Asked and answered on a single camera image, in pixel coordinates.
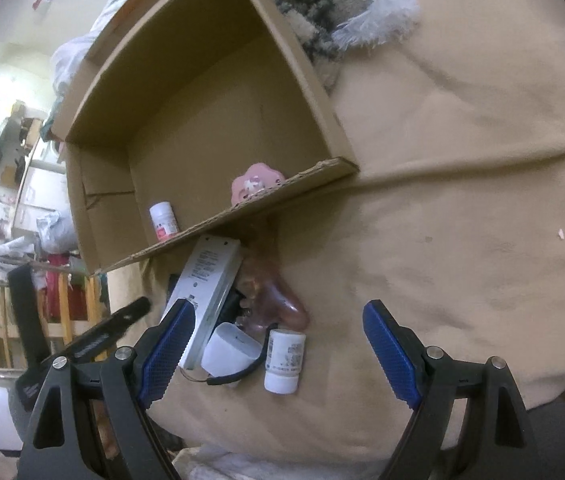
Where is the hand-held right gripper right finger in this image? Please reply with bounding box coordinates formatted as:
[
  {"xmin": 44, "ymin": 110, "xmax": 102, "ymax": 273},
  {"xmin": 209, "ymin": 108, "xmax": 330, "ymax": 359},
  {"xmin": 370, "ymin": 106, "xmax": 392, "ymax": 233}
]
[{"xmin": 363, "ymin": 300, "xmax": 541, "ymax": 480}]

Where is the wooden rack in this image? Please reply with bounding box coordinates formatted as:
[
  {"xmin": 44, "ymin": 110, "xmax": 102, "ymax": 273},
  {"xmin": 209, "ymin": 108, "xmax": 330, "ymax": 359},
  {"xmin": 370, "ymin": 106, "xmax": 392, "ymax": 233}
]
[{"xmin": 0, "ymin": 247, "xmax": 110, "ymax": 366}]

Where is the black lanyard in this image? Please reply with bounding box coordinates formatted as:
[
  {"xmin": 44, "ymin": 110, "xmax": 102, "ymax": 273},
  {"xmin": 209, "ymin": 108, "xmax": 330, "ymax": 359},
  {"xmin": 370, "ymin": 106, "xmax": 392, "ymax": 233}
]
[{"xmin": 177, "ymin": 347, "xmax": 268, "ymax": 387}]

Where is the white storage box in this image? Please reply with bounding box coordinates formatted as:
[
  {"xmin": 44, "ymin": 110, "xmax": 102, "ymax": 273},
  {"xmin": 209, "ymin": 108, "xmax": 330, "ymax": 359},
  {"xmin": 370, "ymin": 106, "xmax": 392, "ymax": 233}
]
[{"xmin": 12, "ymin": 160, "xmax": 70, "ymax": 236}]

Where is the beige bed sheet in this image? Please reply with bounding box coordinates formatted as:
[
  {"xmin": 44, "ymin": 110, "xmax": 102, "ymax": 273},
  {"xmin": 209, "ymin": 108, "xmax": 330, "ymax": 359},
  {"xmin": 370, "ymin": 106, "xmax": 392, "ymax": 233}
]
[{"xmin": 105, "ymin": 0, "xmax": 565, "ymax": 461}]

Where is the white duvet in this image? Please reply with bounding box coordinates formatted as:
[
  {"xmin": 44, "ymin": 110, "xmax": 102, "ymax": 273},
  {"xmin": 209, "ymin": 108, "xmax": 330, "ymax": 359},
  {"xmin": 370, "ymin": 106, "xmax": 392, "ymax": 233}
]
[{"xmin": 50, "ymin": 0, "xmax": 136, "ymax": 106}]

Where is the white bottle with printed label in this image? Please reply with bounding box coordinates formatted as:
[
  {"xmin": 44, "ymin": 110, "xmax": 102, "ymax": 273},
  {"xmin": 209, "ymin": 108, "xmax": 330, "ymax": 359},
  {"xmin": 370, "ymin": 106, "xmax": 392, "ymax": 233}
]
[{"xmin": 262, "ymin": 327, "xmax": 308, "ymax": 395}]

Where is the white case with lanyard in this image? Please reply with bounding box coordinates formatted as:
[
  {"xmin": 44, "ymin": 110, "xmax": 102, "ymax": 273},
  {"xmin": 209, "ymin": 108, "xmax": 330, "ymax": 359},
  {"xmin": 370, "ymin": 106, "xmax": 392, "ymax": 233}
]
[{"xmin": 200, "ymin": 321, "xmax": 263, "ymax": 381}]

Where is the long white printed box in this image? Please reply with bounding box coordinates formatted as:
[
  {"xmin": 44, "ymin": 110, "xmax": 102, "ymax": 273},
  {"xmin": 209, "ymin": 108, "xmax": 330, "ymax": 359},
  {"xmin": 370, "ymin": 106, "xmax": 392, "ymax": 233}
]
[{"xmin": 160, "ymin": 232, "xmax": 242, "ymax": 371}]

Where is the pink cartoon trinket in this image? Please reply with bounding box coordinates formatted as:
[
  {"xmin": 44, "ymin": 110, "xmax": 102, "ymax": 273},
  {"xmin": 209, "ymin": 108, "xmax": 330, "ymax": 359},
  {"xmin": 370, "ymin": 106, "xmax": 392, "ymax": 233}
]
[{"xmin": 230, "ymin": 162, "xmax": 286, "ymax": 206}]

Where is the white bottle with red label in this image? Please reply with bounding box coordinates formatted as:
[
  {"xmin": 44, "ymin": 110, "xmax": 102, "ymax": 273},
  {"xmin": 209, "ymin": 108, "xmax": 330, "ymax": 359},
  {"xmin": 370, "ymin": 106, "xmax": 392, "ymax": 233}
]
[{"xmin": 149, "ymin": 201, "xmax": 179, "ymax": 242}]

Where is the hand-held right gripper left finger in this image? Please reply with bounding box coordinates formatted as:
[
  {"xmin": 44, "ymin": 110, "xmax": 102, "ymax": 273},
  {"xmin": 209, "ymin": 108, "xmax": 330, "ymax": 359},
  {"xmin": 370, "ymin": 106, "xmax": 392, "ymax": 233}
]
[{"xmin": 15, "ymin": 297, "xmax": 198, "ymax": 480}]

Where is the white fluffy blanket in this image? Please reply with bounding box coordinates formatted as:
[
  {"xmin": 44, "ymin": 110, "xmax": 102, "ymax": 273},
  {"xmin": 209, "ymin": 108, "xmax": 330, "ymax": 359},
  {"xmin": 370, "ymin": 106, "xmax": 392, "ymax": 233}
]
[{"xmin": 335, "ymin": 0, "xmax": 421, "ymax": 48}]

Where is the red bag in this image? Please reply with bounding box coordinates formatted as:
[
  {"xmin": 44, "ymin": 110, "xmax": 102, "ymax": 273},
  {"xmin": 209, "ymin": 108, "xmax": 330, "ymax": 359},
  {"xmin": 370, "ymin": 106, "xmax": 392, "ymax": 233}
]
[{"xmin": 42, "ymin": 254, "xmax": 88, "ymax": 322}]

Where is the brown cardboard box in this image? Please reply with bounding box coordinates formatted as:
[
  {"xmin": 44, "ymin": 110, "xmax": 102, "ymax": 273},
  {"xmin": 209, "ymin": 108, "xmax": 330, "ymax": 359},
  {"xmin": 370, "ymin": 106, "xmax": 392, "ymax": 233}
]
[{"xmin": 50, "ymin": 0, "xmax": 361, "ymax": 276}]

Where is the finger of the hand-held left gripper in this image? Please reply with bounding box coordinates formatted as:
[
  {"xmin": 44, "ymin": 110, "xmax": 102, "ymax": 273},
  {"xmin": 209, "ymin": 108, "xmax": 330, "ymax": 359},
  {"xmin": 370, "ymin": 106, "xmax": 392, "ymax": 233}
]
[{"xmin": 65, "ymin": 296, "xmax": 152, "ymax": 363}]

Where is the pink hair claw clip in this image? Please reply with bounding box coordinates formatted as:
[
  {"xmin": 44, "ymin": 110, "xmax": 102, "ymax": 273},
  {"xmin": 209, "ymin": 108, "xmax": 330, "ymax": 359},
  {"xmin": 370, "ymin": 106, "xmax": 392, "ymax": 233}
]
[{"xmin": 235, "ymin": 245, "xmax": 311, "ymax": 343}]

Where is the white plastic bag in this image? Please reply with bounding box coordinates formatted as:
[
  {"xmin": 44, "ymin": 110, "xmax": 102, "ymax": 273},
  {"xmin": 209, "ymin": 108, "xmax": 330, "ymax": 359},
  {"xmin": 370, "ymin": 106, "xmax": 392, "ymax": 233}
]
[{"xmin": 36, "ymin": 210, "xmax": 79, "ymax": 253}]

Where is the teal cloth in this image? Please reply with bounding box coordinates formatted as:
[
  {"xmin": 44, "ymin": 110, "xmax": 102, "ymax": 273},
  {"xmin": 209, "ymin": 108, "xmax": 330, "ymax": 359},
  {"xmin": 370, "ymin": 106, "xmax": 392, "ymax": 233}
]
[{"xmin": 45, "ymin": 100, "xmax": 66, "ymax": 133}]

